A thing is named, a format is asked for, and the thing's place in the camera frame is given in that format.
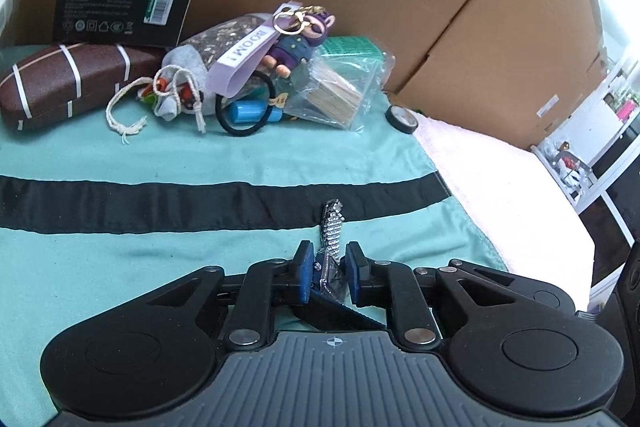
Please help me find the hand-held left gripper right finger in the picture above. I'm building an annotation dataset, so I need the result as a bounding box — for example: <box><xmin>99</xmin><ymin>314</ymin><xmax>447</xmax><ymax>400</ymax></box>
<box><xmin>345</xmin><ymin>241</ymin><xmax>576</xmax><ymax>352</ymax></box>

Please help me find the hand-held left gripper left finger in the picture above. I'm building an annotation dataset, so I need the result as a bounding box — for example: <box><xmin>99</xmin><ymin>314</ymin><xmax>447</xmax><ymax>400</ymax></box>
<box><xmin>135</xmin><ymin>241</ymin><xmax>315</xmax><ymax>352</ymax></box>

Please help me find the silver rhinestone hair clip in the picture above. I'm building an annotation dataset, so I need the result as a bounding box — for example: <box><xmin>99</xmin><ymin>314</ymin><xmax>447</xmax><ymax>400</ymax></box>
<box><xmin>295</xmin><ymin>199</ymin><xmax>388</xmax><ymax>330</ymax></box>

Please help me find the teal cloth with black stripe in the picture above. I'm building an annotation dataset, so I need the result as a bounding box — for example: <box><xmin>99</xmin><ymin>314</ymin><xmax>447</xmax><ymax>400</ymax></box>
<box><xmin>0</xmin><ymin>42</ymin><xmax>506</xmax><ymax>427</ymax></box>

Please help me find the black tape roll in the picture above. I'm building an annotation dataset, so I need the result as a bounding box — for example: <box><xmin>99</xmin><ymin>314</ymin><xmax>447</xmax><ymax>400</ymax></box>
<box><xmin>386</xmin><ymin>105</ymin><xmax>420</xmax><ymax>135</ymax></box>

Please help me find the white towel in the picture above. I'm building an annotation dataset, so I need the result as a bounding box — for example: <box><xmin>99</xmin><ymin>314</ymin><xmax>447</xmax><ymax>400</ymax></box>
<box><xmin>412</xmin><ymin>112</ymin><xmax>598</xmax><ymax>303</ymax></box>

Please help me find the small blue cylinder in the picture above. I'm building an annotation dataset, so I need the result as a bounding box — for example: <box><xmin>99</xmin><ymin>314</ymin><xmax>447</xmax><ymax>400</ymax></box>
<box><xmin>228</xmin><ymin>99</ymin><xmax>271</xmax><ymax>124</ymax></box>

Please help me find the white shelf unit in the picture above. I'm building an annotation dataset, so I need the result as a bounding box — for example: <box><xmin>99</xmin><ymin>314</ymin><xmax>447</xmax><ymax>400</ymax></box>
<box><xmin>530</xmin><ymin>49</ymin><xmax>640</xmax><ymax>248</ymax></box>

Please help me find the small white sticker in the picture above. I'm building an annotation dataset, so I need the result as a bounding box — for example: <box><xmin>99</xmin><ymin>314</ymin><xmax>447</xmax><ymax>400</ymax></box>
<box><xmin>536</xmin><ymin>94</ymin><xmax>561</xmax><ymax>118</ymax></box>

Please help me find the clear toothpick box green label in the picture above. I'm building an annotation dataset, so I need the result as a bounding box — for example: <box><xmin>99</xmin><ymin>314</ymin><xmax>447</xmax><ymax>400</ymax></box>
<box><xmin>287</xmin><ymin>36</ymin><xmax>396</xmax><ymax>132</ymax></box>

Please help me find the clear bag of seeds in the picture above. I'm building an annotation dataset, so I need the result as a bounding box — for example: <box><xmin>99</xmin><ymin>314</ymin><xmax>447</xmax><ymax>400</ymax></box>
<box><xmin>179</xmin><ymin>13</ymin><xmax>273</xmax><ymax>72</ymax></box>

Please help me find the brown striped glasses case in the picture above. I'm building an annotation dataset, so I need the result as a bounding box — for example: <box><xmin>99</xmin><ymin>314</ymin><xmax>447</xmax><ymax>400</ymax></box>
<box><xmin>0</xmin><ymin>42</ymin><xmax>168</xmax><ymax>132</ymax></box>

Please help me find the black hair tie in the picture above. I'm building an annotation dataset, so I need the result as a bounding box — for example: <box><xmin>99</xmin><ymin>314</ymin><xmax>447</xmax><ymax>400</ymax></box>
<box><xmin>215</xmin><ymin>72</ymin><xmax>288</xmax><ymax>138</ymax></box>

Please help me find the purple strap doll keychain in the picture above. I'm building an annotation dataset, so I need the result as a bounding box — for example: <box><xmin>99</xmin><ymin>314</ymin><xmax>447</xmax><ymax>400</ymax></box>
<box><xmin>206</xmin><ymin>0</ymin><xmax>337</xmax><ymax>98</ymax></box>

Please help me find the grey drawstring pouch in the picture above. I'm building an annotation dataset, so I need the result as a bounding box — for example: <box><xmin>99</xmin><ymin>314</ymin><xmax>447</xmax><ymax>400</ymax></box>
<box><xmin>105</xmin><ymin>44</ymin><xmax>211</xmax><ymax>145</ymax></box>

